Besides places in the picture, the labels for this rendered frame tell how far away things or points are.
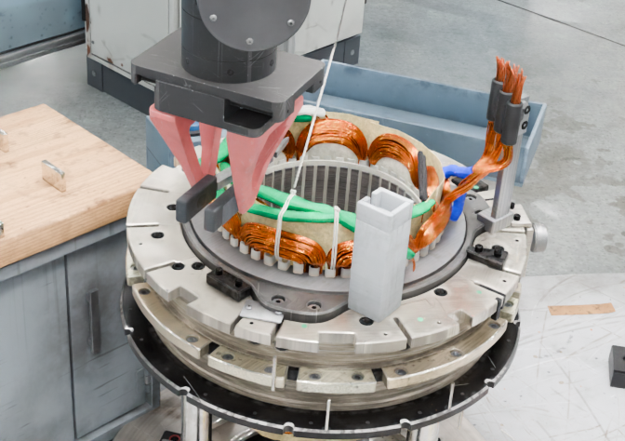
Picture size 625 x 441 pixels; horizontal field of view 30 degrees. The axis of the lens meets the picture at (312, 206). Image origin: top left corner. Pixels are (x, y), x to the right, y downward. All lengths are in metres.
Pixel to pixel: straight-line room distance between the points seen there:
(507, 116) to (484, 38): 3.33
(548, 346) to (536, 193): 1.91
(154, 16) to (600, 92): 1.48
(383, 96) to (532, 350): 0.34
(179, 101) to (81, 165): 0.38
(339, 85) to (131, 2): 2.12
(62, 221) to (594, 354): 0.65
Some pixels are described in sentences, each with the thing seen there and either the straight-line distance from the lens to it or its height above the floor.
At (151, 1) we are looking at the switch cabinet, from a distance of 3.30.
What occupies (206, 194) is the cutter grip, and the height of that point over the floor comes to 1.21.
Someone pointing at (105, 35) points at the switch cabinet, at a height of 0.20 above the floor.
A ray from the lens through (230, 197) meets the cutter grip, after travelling 0.73.
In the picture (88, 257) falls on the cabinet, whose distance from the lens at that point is 1.04.
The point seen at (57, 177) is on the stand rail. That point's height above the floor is 1.08.
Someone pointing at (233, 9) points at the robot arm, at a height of 1.37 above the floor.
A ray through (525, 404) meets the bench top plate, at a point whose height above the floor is 0.78.
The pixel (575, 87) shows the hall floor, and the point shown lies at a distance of 3.91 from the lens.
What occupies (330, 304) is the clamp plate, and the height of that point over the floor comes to 1.10.
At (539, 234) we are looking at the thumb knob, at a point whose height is 1.08.
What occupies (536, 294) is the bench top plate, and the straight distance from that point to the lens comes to 1.45.
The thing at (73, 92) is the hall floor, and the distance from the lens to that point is 3.63.
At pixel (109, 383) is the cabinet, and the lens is 1.14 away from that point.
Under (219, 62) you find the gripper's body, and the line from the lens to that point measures 0.68.
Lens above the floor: 1.59
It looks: 31 degrees down
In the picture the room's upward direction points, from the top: 4 degrees clockwise
